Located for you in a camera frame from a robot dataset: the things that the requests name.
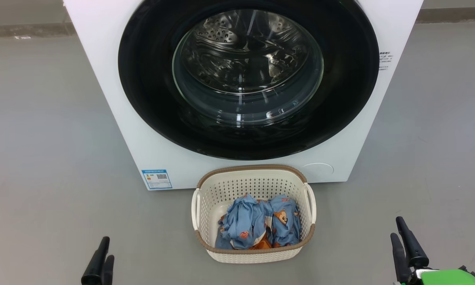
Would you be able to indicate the blue energy label sticker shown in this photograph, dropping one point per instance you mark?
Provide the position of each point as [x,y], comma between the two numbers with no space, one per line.
[157,179]

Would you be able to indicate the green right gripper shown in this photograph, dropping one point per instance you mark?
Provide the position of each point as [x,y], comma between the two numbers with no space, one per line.
[447,278]

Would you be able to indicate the dark glass washing machine door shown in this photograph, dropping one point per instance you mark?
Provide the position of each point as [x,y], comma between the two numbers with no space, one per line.
[150,99]

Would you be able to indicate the white washing machine body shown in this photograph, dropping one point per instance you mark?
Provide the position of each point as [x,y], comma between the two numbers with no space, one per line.
[102,79]

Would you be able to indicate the cream perforated laundry basket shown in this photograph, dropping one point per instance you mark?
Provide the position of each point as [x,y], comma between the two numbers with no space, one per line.
[257,186]

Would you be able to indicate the round white filter cover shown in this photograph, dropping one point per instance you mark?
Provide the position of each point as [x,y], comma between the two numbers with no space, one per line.
[318,172]

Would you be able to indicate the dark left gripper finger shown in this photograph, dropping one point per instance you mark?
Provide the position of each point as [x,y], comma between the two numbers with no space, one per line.
[108,273]
[96,265]

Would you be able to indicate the stainless steel washing machine drum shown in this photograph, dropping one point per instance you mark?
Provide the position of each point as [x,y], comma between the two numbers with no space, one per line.
[245,59]

